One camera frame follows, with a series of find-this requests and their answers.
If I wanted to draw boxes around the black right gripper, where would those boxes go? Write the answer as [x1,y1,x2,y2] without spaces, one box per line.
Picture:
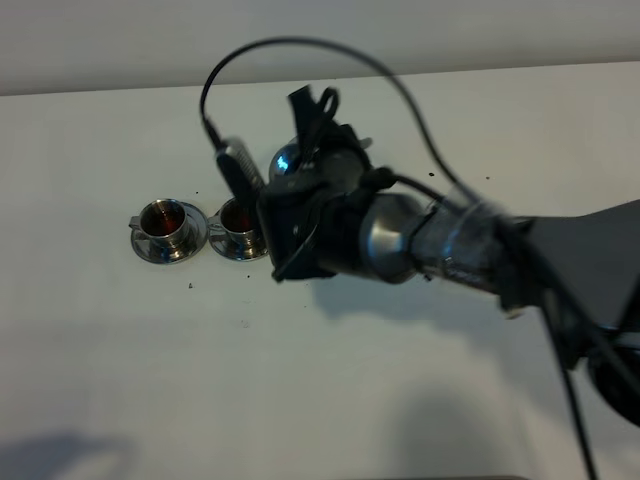
[257,85,375,282]

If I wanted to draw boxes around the stainless steel teapot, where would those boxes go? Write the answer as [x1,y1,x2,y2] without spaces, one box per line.
[269,138,372,191]

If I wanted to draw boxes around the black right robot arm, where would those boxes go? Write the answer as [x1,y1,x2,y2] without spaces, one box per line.
[257,87,639,423]

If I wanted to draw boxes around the right stainless steel teacup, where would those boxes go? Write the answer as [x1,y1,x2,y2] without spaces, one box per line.
[219,199,262,240]

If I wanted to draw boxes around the stainless steel teacup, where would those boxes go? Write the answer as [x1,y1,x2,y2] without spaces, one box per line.
[219,199,262,240]
[129,198,190,248]

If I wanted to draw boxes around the right stainless steel saucer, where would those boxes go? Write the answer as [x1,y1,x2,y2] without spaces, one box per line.
[208,210,268,262]

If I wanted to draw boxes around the stainless steel saucer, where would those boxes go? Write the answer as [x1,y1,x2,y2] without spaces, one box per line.
[208,210,268,262]
[130,202,208,265]

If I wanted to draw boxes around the left stainless steel saucer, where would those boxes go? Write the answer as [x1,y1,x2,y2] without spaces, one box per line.
[130,202,208,265]

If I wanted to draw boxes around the left stainless steel teacup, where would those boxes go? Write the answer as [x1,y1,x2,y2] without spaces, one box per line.
[129,198,190,248]

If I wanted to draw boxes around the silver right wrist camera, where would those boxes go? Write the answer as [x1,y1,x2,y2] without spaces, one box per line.
[216,137,265,209]

